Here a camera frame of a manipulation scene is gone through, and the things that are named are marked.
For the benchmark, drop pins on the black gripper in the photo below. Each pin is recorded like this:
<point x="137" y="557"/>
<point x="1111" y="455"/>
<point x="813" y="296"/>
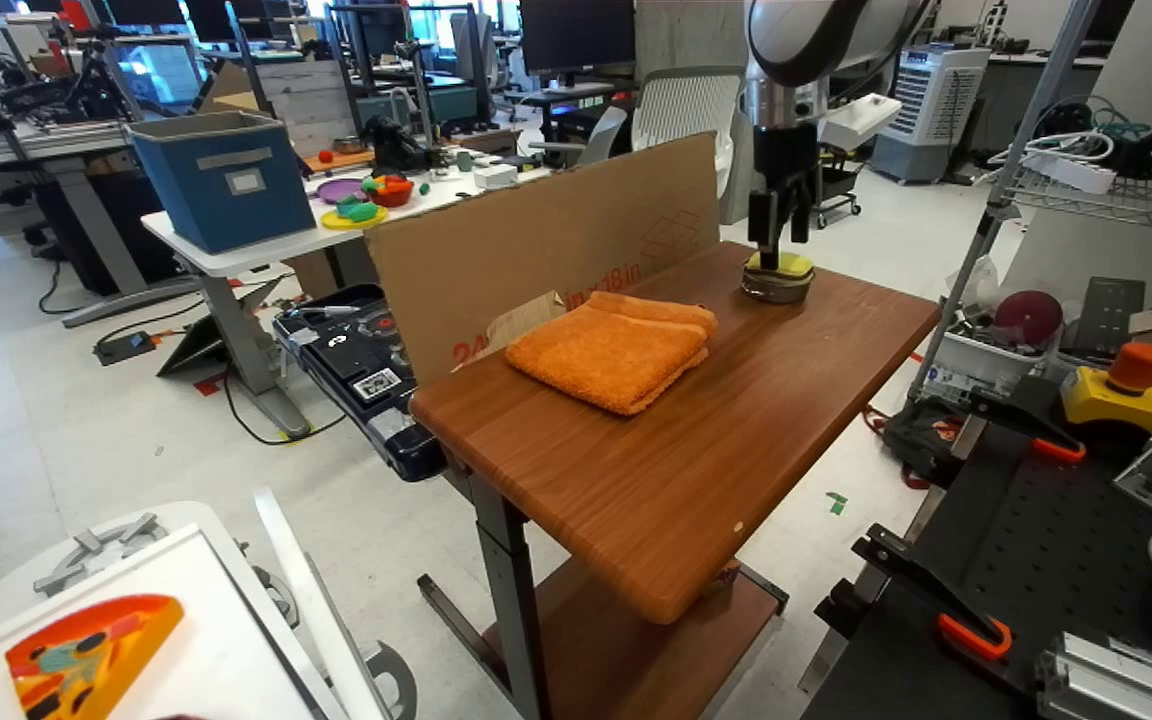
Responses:
<point x="787" y="166"/>

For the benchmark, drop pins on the yellow plush sandwich toy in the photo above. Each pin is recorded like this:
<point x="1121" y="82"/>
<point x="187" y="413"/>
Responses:
<point x="796" y="265"/>

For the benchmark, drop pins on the black perforated robot base table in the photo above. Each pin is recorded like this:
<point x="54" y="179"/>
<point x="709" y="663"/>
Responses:
<point x="1001" y="585"/>

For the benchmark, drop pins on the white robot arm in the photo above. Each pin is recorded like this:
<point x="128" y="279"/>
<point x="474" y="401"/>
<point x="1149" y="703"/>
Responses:
<point x="801" y="43"/>

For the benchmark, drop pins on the small silver bowl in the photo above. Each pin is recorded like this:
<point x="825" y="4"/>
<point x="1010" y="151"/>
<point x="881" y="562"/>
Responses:
<point x="778" y="293"/>

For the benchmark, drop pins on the red toy bowl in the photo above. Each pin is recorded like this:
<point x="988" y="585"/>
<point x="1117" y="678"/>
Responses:
<point x="392" y="188"/>

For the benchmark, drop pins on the black wheeled utility cart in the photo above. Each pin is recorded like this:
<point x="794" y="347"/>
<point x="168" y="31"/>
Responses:
<point x="842" y="182"/>

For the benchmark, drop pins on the white chair back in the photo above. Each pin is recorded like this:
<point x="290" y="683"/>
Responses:
<point x="680" y="113"/>

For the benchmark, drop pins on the white portable air cooler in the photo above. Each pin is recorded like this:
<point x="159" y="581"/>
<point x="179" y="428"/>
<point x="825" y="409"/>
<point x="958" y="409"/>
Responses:
<point x="930" y="120"/>

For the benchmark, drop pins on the folded orange towel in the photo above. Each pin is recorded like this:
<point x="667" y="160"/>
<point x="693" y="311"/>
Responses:
<point x="609" y="355"/>

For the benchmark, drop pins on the wooden table with metal legs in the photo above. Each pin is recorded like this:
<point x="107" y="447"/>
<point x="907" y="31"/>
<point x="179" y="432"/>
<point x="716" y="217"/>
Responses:
<point x="680" y="443"/>

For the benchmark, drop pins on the grey metal tripod pole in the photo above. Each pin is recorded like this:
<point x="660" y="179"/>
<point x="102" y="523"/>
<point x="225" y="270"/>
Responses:
<point x="1001" y="202"/>

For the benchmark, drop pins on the brown cardboard panel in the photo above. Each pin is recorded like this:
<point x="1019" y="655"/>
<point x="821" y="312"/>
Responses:
<point x="536" y="255"/>

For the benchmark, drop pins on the dark red round disc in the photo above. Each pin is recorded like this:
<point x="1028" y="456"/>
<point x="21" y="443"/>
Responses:
<point x="1028" y="317"/>

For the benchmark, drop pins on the black computer monitor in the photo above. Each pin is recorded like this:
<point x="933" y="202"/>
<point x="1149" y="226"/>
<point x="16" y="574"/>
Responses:
<point x="577" y="33"/>

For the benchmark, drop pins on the yellow emergency stop button box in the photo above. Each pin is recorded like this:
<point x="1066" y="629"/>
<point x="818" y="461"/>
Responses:
<point x="1121" y="391"/>

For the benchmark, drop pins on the green toy plate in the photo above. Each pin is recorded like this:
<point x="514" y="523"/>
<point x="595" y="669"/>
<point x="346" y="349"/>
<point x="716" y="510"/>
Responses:
<point x="356" y="215"/>

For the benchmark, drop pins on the black equipment case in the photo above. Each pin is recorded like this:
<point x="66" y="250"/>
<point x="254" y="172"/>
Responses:
<point x="363" y="383"/>

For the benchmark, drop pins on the purple toy plate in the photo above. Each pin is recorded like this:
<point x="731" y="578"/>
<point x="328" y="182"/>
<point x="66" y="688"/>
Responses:
<point x="335" y="188"/>

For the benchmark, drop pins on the white height-adjustable table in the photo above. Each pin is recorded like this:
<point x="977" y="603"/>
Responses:
<point x="250" y="287"/>

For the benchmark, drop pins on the blue storage bin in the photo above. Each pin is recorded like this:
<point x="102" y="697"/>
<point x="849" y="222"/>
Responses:
<point x="220" y="184"/>

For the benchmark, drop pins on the open laptop with lit screen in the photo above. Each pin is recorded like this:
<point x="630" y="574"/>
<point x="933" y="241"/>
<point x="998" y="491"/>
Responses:
<point x="159" y="73"/>

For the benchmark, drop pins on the black power strip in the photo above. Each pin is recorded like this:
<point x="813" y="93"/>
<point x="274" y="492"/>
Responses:
<point x="127" y="347"/>

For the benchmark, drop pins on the white table with metal brackets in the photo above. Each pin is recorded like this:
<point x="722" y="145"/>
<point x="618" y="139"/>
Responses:
<point x="161" y="627"/>

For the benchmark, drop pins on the orange yellow plastic toy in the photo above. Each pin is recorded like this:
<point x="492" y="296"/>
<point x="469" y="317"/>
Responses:
<point x="90" y="656"/>

